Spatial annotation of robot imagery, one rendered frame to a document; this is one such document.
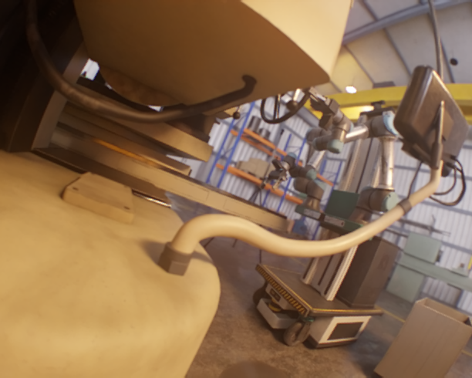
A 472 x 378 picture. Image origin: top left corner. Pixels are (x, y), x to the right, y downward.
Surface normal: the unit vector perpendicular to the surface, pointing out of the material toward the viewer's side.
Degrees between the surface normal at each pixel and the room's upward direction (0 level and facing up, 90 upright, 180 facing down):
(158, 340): 60
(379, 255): 90
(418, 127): 110
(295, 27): 90
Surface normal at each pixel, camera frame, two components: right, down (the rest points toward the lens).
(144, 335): 0.78, -0.53
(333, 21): 0.47, 0.17
